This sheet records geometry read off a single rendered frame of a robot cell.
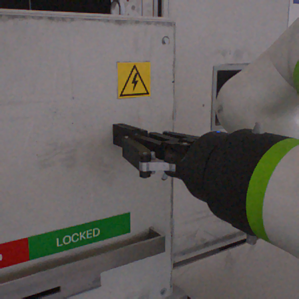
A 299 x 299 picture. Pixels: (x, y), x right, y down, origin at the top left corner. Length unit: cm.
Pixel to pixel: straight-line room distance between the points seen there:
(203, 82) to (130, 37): 44
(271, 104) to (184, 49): 32
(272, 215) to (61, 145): 33
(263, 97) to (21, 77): 39
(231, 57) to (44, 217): 66
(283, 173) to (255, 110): 41
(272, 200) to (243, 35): 80
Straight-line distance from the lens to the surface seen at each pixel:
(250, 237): 41
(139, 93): 60
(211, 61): 101
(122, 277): 68
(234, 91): 73
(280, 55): 70
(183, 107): 97
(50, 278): 57
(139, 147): 45
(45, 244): 59
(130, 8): 90
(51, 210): 58
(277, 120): 73
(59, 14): 55
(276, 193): 32
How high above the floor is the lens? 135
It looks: 14 degrees down
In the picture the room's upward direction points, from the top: straight up
